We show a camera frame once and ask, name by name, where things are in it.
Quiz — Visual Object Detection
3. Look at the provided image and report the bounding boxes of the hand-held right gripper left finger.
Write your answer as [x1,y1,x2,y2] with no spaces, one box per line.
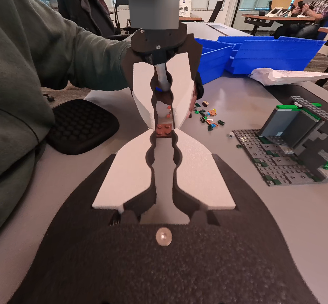
[92,129,157,223]

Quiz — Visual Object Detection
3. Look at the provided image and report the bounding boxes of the white glasses box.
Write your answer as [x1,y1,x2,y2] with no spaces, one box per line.
[179,0,192,17]

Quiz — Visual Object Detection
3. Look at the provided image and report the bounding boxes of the wooden office table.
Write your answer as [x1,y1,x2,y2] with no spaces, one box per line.
[242,14,317,36]

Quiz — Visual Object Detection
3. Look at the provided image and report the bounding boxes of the scattered small toy bricks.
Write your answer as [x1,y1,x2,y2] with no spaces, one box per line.
[188,101,226,132]

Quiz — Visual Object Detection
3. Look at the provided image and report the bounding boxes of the black mesh wrist rest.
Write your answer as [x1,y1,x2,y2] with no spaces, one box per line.
[46,99,119,155]

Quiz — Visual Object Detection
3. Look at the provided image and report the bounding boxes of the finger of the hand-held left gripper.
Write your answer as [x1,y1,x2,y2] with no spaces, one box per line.
[131,61,158,130]
[166,52,195,129]

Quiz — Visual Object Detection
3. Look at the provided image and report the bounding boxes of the person's left hand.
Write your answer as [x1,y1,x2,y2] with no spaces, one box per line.
[188,88,199,119]

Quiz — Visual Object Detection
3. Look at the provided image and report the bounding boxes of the grey desk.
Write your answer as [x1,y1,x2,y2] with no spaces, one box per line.
[0,22,328,304]

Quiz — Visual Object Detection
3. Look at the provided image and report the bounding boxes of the person's green hoodie torso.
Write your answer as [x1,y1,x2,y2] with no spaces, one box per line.
[0,0,57,227]

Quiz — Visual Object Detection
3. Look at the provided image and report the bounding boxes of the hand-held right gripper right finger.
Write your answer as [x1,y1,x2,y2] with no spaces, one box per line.
[171,129,236,224]

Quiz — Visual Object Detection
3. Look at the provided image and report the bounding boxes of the white printed paper bag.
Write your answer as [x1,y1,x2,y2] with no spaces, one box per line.
[249,67,328,86]

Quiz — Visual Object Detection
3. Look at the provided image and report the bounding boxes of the grey toy rock structure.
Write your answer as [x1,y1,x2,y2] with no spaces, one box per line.
[259,96,328,179]

